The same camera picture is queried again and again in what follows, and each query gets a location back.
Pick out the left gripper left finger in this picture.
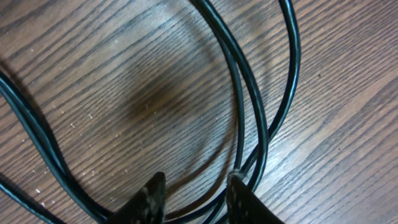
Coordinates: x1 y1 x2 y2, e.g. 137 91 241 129
107 172 165 224

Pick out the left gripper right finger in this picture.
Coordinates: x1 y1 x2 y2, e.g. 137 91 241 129
226 170 284 224

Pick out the black cable bundle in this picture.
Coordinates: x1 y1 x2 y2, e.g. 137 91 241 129
0 0 302 224

